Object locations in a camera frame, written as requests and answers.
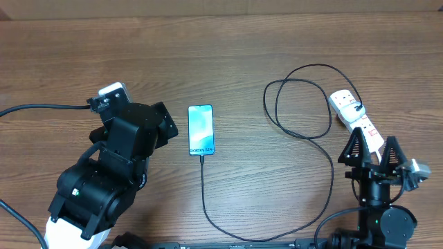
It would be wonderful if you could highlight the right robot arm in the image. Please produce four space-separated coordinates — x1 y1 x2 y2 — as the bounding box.
326 127 420 248

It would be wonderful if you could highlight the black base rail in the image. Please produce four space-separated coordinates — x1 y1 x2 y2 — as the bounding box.
100 238 327 249

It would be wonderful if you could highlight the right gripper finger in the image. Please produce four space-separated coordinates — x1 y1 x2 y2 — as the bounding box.
380 136 408 173
338 127 372 167

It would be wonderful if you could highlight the black USB charging cable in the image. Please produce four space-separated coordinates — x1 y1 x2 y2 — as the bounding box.
199 63 364 243

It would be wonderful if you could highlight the white power strip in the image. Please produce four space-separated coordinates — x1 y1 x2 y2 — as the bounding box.
329 89 384 156

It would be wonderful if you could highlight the Samsung Galaxy smartphone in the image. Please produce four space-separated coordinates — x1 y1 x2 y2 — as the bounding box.
188 104 215 156

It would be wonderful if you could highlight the white charger plug adapter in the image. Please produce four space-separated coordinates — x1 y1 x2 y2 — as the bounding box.
339 102 365 123

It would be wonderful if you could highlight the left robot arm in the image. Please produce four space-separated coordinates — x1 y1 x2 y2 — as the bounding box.
44 89 178 248

